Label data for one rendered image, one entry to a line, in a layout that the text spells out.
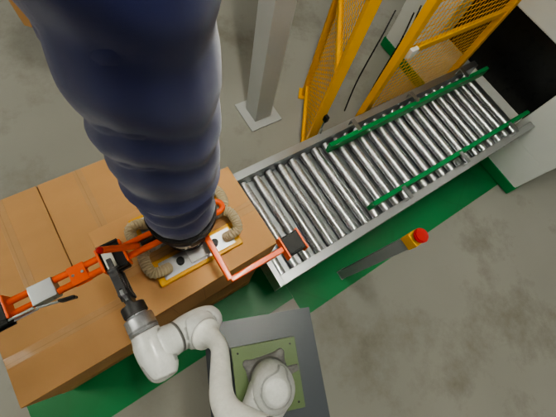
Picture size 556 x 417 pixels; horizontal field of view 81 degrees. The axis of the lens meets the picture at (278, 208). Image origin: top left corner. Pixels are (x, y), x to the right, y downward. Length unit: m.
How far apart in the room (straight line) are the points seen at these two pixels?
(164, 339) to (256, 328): 0.59
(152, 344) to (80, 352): 0.84
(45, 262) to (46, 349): 0.41
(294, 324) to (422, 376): 1.34
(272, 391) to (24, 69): 3.05
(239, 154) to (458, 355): 2.24
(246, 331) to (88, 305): 0.80
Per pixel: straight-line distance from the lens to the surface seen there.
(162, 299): 1.29
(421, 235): 1.62
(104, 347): 1.87
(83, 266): 1.22
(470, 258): 3.12
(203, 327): 1.12
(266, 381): 1.27
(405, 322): 2.69
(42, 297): 1.24
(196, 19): 0.39
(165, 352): 1.11
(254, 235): 1.33
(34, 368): 1.97
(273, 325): 1.60
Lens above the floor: 2.33
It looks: 67 degrees down
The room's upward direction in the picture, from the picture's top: 25 degrees clockwise
